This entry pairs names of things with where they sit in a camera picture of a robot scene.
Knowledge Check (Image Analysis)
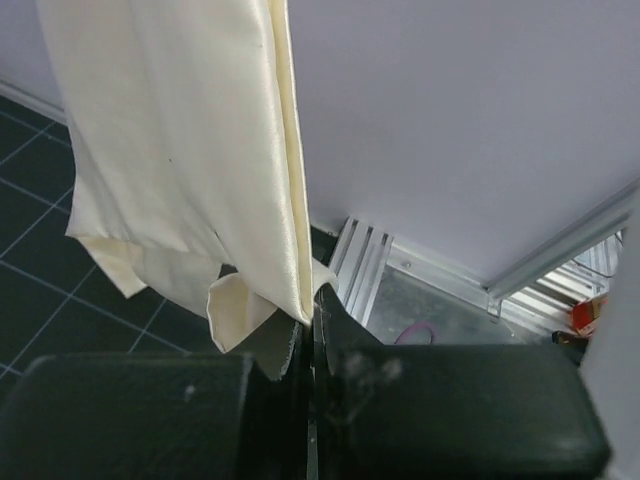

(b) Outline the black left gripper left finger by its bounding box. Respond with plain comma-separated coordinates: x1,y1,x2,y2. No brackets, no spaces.
1,353,306,479

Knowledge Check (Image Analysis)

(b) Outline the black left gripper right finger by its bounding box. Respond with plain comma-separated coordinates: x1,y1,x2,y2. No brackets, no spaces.
312,285,611,479

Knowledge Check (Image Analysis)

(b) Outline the cream pillowcase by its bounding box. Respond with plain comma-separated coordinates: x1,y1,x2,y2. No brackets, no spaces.
37,1,336,379

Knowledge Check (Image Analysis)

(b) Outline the black grid mat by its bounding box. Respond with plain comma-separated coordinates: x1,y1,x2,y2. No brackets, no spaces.
1,98,216,392

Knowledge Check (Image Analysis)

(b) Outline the red orange box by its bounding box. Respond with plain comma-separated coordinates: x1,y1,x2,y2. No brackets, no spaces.
570,294,608,337

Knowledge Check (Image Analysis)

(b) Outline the aluminium front rail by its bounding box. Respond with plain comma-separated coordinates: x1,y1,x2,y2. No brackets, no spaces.
329,217,502,326

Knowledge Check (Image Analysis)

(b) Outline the right aluminium frame post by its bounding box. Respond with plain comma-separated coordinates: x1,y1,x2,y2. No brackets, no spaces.
480,179,639,320

